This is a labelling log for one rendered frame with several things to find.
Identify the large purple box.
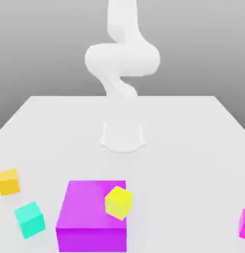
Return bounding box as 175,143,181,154
55,180,127,253

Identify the small turquoise cube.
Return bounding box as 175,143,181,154
14,201,46,240

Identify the small yellow cube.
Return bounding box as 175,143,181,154
104,185,134,221

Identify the small orange cube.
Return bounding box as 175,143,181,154
0,168,21,197

